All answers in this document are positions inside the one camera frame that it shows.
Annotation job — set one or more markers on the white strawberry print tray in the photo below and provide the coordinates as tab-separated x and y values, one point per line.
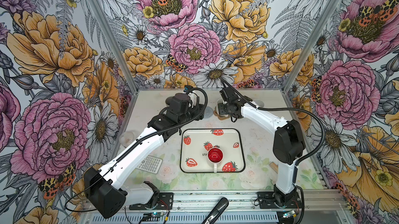
197	143

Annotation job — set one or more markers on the aluminium front rail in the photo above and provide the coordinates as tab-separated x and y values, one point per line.
198	201

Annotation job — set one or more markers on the cork paw print coaster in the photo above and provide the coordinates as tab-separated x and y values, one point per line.
222	117

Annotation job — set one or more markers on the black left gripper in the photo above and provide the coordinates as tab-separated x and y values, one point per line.
198	110

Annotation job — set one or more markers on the light blue mug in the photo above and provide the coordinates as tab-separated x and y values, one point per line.
259	102

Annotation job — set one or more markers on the grey metal mug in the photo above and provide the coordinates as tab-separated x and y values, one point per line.
170	101

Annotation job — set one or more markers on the wooden stick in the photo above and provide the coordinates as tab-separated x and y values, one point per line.
274	167

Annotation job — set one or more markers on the grey woven round coaster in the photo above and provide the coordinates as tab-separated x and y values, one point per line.
209	112

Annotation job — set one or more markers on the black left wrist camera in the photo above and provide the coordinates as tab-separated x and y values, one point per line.
183	104

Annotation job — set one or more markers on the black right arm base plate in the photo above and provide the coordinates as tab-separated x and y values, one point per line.
268	199

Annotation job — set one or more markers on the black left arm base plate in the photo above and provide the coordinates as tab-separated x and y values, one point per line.
164	202

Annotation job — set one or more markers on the white scientific calculator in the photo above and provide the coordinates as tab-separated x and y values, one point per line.
150	164

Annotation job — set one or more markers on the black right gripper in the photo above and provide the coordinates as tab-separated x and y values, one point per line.
222	110

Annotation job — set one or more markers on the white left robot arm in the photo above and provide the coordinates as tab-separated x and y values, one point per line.
105	189

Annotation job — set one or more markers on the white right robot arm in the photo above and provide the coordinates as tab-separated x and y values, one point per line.
288	144

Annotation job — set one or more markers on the black handheld device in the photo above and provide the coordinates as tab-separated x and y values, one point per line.
217	211

